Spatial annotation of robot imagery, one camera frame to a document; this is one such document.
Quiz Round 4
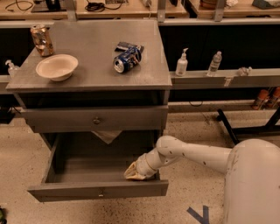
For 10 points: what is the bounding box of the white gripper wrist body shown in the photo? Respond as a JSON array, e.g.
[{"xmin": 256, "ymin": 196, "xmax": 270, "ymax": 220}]
[{"xmin": 136, "ymin": 152, "xmax": 161, "ymax": 179}]

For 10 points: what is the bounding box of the grey drawer cabinet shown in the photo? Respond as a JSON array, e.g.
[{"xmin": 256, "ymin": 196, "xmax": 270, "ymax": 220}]
[{"xmin": 5, "ymin": 18, "xmax": 173, "ymax": 187}]

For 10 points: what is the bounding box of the orange bottle right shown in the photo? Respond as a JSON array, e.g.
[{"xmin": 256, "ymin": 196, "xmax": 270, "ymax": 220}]
[{"xmin": 266, "ymin": 87, "xmax": 280, "ymax": 108}]

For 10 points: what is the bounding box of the white cloth in drawer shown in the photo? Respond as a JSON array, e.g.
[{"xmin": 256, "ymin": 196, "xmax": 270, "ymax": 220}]
[{"xmin": 93, "ymin": 130, "xmax": 122, "ymax": 144}]

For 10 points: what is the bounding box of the grey drawer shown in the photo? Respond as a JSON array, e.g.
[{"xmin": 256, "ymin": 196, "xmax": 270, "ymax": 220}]
[
  {"xmin": 22, "ymin": 106, "xmax": 168, "ymax": 133},
  {"xmin": 28, "ymin": 130, "xmax": 168, "ymax": 202}
]

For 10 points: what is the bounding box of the dark snack packet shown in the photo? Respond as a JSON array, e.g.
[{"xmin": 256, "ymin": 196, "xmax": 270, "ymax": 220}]
[{"xmin": 115, "ymin": 41, "xmax": 144, "ymax": 53}]

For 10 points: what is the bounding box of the white pump bottle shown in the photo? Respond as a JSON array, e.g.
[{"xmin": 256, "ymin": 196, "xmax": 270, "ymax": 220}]
[{"xmin": 175, "ymin": 48, "xmax": 188, "ymax": 76}]

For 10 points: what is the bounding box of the orange bottle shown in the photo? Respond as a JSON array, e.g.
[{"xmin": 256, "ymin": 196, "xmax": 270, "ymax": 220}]
[
  {"xmin": 252, "ymin": 89, "xmax": 269, "ymax": 109},
  {"xmin": 266, "ymin": 87, "xmax": 280, "ymax": 108}
]

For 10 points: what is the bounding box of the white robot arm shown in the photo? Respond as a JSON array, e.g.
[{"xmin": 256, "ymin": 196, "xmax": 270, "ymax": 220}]
[{"xmin": 124, "ymin": 136, "xmax": 280, "ymax": 224}]

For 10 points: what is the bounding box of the blue pepsi can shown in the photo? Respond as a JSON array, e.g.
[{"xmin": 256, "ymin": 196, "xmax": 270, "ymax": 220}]
[{"xmin": 113, "ymin": 46, "xmax": 142, "ymax": 74}]

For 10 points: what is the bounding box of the clear water bottle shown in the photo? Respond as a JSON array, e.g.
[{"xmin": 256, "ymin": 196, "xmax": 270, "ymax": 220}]
[{"xmin": 206, "ymin": 51, "xmax": 222, "ymax": 77}]

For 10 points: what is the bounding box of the clear pump bottle left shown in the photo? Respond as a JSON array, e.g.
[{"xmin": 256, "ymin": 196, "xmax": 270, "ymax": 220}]
[{"xmin": 5, "ymin": 59, "xmax": 19, "ymax": 78}]

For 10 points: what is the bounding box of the crumpled plastic wrapper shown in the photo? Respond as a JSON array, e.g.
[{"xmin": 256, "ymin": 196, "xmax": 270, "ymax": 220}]
[{"xmin": 237, "ymin": 66, "xmax": 252, "ymax": 76}]

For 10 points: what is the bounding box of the orange soda can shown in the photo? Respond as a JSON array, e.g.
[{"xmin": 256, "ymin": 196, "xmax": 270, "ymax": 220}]
[{"xmin": 30, "ymin": 24, "xmax": 54, "ymax": 57}]

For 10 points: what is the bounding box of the white bowl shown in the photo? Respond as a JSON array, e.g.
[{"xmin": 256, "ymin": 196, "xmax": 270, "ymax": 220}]
[{"xmin": 36, "ymin": 54, "xmax": 79, "ymax": 81}]

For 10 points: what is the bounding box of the orange bottle left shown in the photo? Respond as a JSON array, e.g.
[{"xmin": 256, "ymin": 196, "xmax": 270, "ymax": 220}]
[{"xmin": 252, "ymin": 89, "xmax": 269, "ymax": 109}]

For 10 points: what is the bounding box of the black cable on desk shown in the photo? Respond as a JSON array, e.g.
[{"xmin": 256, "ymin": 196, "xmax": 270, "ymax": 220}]
[{"xmin": 84, "ymin": 0, "xmax": 125, "ymax": 13}]

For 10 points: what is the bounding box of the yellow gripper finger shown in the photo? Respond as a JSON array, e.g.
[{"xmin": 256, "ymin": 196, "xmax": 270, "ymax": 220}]
[
  {"xmin": 125, "ymin": 173, "xmax": 148, "ymax": 180},
  {"xmin": 123, "ymin": 162, "xmax": 137, "ymax": 177}
]

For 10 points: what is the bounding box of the grey top drawer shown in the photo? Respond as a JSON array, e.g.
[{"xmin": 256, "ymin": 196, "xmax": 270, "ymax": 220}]
[{"xmin": 22, "ymin": 106, "xmax": 168, "ymax": 133}]

